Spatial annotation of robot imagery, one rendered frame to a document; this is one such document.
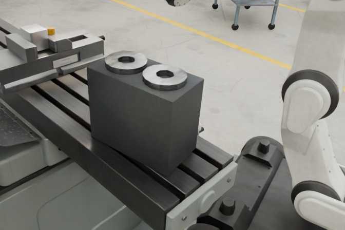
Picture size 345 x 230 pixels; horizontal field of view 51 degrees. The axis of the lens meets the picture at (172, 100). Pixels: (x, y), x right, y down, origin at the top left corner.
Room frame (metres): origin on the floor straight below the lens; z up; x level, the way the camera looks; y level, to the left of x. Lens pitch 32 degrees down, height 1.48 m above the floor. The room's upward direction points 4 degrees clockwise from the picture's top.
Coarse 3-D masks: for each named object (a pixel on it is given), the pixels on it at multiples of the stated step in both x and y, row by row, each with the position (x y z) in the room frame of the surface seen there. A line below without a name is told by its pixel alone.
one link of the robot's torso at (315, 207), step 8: (344, 168) 0.87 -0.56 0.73; (304, 192) 0.76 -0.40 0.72; (312, 192) 0.75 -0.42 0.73; (296, 200) 0.76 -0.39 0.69; (304, 200) 0.74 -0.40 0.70; (312, 200) 0.74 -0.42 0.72; (320, 200) 0.73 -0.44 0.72; (328, 200) 0.72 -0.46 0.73; (336, 200) 0.72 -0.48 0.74; (296, 208) 0.76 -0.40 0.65; (304, 208) 0.74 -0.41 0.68; (312, 208) 0.73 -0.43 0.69; (320, 208) 0.72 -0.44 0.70; (328, 208) 0.71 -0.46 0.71; (336, 208) 0.71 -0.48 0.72; (344, 208) 0.70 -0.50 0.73; (304, 216) 0.74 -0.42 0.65; (312, 216) 0.73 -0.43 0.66; (320, 216) 0.72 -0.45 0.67; (328, 216) 0.71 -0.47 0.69; (336, 216) 0.70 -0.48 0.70; (344, 216) 0.69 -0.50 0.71; (320, 224) 0.72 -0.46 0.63; (328, 224) 0.70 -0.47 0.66; (336, 224) 0.70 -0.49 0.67; (344, 224) 0.69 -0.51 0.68
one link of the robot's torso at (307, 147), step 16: (304, 80) 0.80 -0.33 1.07; (288, 96) 0.81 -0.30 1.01; (304, 96) 0.78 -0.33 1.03; (320, 96) 0.77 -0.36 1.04; (288, 112) 0.80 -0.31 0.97; (304, 112) 0.78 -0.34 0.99; (320, 112) 0.77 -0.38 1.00; (288, 128) 0.79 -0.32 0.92; (304, 128) 0.77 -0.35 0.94; (320, 128) 0.83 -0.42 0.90; (288, 144) 0.82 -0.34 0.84; (304, 144) 0.79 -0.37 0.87; (320, 144) 0.79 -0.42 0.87; (288, 160) 0.82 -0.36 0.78; (304, 160) 0.80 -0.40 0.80; (320, 160) 0.79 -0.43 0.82; (304, 176) 0.80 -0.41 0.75; (320, 176) 0.78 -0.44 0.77; (336, 176) 0.80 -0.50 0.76; (320, 192) 0.75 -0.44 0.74; (336, 192) 0.75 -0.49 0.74
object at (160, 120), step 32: (96, 64) 0.68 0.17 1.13; (128, 64) 0.66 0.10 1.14; (160, 64) 0.68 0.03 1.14; (96, 96) 0.65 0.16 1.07; (128, 96) 0.61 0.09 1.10; (160, 96) 0.57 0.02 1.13; (192, 96) 0.61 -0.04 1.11; (96, 128) 0.66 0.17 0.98; (128, 128) 0.61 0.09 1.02; (160, 128) 0.56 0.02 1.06; (192, 128) 0.63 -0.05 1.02; (160, 160) 0.56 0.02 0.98
